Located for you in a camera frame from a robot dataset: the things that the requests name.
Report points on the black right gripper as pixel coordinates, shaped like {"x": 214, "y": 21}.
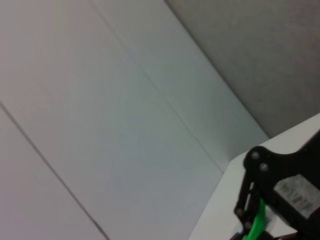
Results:
{"x": 282, "y": 172}

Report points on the clear document bag green zipper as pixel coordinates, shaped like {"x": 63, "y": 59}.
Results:
{"x": 258, "y": 217}

